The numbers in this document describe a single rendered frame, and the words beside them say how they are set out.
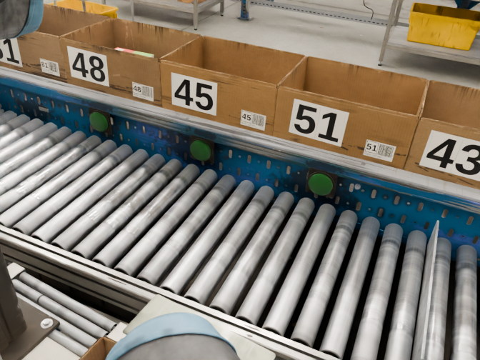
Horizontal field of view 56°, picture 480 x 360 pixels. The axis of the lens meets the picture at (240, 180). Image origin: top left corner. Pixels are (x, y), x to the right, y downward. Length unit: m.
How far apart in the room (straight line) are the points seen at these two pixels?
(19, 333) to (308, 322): 0.60
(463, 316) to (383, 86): 0.75
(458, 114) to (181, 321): 1.34
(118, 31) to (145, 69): 0.42
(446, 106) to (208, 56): 0.83
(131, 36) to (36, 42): 0.35
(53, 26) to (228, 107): 0.97
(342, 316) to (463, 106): 0.80
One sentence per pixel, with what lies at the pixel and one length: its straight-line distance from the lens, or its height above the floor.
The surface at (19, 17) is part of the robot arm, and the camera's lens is 0.73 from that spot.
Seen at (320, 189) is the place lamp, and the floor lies 0.80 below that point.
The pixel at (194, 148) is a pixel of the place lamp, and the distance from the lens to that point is 1.44.
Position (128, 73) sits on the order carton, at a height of 0.98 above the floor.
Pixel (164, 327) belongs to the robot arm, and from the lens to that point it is 0.34.
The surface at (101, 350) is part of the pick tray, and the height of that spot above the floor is 0.82.
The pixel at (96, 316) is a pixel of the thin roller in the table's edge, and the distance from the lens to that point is 1.06.
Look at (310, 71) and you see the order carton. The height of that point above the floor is 1.00.
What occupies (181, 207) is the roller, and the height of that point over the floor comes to 0.75.
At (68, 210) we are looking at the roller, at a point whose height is 0.75.
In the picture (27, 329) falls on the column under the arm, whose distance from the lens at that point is 1.06.
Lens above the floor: 1.56
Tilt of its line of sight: 35 degrees down
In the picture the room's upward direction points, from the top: 4 degrees clockwise
